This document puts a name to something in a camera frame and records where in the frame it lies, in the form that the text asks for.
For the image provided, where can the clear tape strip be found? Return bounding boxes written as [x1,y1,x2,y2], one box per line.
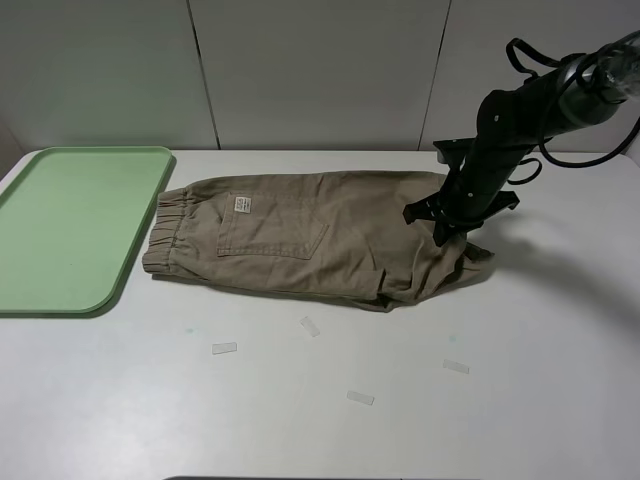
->
[300,317,320,338]
[443,359,470,375]
[346,390,375,406]
[211,342,237,355]

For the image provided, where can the khaki shorts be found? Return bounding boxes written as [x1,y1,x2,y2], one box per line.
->
[142,171,493,312]

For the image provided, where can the green plastic tray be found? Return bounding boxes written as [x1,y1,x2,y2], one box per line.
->
[1,147,172,316]

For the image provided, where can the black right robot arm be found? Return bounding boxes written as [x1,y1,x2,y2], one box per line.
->
[403,32,639,246]

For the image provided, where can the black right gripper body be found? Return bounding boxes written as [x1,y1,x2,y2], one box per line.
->
[403,138,520,247]

